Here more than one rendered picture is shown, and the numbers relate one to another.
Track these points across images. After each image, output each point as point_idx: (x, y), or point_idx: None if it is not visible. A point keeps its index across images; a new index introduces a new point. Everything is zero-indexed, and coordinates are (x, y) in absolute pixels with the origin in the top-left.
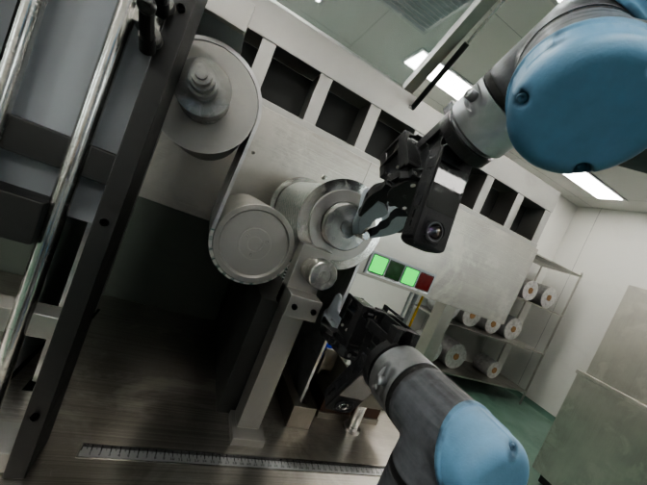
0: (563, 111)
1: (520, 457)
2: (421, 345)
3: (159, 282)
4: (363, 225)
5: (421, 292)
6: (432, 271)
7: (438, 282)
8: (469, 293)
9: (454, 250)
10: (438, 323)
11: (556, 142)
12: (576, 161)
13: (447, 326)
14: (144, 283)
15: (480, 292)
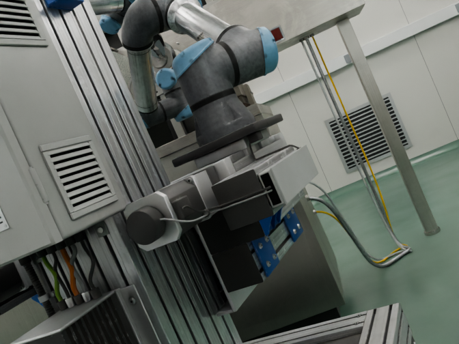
0: (106, 29)
1: (162, 70)
2: (354, 65)
3: (160, 141)
4: (154, 54)
5: (279, 41)
6: (276, 25)
7: (285, 26)
8: (314, 12)
9: (277, 3)
10: (345, 41)
11: (111, 31)
12: (115, 31)
13: (355, 37)
14: (156, 145)
15: (322, 4)
